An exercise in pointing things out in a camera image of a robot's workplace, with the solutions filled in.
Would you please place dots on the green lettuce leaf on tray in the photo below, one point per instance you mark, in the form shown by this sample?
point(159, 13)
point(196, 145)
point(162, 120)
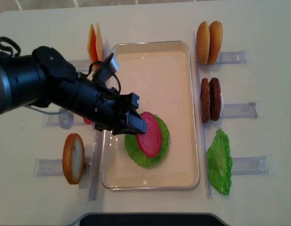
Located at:
point(134, 152)

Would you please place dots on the top bun slice upright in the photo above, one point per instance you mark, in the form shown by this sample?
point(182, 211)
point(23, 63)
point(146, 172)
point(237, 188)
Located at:
point(73, 158)

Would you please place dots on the clear acrylic rack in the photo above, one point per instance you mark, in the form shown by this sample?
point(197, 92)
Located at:
point(53, 167)
point(260, 165)

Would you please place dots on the pale yellow cheese slice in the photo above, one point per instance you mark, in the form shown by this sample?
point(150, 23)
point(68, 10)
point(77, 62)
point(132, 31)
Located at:
point(99, 44)

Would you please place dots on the brown meat patty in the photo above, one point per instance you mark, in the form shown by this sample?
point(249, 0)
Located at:
point(205, 100)
point(215, 99)

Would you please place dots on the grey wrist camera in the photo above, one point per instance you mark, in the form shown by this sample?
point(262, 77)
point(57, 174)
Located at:
point(106, 69)

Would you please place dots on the golden bun slice right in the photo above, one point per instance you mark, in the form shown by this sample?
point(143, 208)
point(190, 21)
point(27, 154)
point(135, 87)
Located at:
point(216, 37)

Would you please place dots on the white rectangular tray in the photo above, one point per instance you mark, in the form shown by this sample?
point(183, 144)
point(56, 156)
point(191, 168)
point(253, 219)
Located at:
point(160, 74)

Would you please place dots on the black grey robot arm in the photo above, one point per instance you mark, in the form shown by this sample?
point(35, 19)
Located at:
point(45, 77)

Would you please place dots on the red tomato slice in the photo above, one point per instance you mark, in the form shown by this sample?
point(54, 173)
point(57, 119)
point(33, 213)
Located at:
point(150, 142)
point(87, 121)

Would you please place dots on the golden bun slice left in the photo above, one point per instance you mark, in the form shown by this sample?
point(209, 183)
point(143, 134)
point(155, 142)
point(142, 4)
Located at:
point(203, 43)

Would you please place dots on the clear acrylic rack right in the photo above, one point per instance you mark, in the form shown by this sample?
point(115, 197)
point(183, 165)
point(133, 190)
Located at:
point(260, 165)

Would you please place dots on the green lettuce leaf in rack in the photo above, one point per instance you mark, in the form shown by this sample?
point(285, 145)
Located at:
point(220, 163)

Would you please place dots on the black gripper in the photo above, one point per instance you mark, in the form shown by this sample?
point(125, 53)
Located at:
point(108, 109)

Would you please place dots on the brown meat patty right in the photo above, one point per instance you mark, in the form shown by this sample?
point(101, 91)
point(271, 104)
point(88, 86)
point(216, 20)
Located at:
point(215, 99)

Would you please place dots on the brown meat patty left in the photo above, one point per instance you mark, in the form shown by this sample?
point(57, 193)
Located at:
point(205, 100)

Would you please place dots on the orange cheese slice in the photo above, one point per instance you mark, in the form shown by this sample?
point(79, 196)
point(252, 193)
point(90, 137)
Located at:
point(91, 46)

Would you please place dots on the golden bun slice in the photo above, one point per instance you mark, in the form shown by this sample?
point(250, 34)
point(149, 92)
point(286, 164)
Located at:
point(216, 37)
point(203, 43)

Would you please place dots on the clear acrylic rack left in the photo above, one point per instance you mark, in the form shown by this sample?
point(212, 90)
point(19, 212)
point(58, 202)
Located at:
point(53, 167)

